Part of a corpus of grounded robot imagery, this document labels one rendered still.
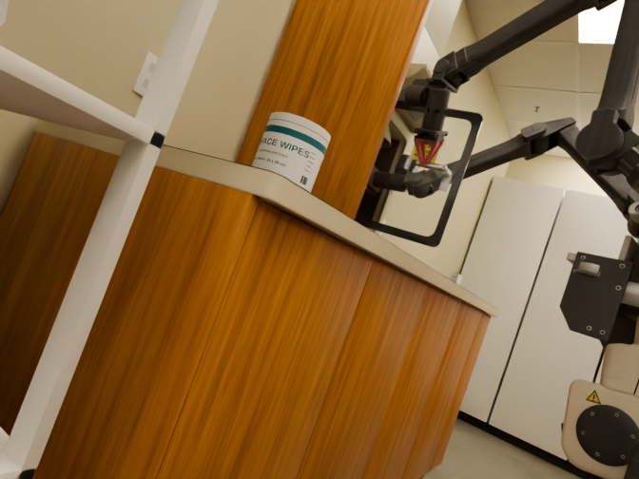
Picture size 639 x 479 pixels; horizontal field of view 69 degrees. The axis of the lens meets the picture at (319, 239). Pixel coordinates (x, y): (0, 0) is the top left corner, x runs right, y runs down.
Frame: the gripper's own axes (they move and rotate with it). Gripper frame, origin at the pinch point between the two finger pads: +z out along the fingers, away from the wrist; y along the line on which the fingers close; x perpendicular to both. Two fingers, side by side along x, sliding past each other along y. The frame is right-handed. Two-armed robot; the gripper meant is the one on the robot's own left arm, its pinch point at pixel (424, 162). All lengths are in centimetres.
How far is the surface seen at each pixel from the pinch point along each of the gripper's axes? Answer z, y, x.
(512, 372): 189, -256, 27
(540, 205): 59, -318, 5
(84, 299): 10, 97, -4
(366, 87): -17.3, -3.4, -23.3
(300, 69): -20, -7, -50
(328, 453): 69, 40, 5
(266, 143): -5, 54, -14
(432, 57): -31, -45, -21
